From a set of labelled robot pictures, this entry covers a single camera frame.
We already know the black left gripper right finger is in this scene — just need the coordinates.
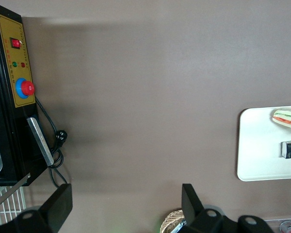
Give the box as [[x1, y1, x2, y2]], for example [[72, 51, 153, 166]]
[[181, 183, 275, 233]]

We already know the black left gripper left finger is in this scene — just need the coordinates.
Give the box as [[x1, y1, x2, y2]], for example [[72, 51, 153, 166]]
[[0, 183, 73, 233]]

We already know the white plastic tray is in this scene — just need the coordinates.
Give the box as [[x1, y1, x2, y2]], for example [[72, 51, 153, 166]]
[[237, 105, 291, 182]]

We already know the dark packet in basket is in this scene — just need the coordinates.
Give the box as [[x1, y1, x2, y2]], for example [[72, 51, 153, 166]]
[[170, 217, 188, 233]]

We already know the woven wicker basket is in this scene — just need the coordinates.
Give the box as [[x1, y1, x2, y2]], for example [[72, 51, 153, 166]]
[[160, 208, 185, 233]]

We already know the black power plug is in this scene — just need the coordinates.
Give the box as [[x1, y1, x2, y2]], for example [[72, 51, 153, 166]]
[[55, 130, 68, 148]]

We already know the clear plastic container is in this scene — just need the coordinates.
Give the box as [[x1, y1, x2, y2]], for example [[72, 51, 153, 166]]
[[264, 217, 291, 233]]

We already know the black machine with yellow panel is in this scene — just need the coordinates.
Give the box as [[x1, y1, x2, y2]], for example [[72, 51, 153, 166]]
[[0, 2, 54, 187]]

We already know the red and white packet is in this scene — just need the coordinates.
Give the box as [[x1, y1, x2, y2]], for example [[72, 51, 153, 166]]
[[279, 220, 291, 233]]

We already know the red emergency stop button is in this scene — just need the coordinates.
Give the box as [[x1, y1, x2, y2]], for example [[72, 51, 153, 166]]
[[16, 77, 36, 99]]

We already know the toy sandwich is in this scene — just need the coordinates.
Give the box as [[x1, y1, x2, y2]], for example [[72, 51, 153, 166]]
[[271, 108, 291, 131]]

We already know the white wire rack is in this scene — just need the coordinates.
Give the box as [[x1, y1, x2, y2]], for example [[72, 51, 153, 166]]
[[0, 186, 27, 226]]

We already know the silver metal handle bar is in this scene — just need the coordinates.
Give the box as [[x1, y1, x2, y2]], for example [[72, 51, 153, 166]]
[[26, 117, 55, 166]]

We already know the black power cable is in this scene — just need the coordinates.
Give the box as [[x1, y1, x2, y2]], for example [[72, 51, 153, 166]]
[[35, 96, 68, 189]]

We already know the red rocker switch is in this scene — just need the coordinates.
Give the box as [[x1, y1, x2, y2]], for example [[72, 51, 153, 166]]
[[10, 37, 22, 50]]

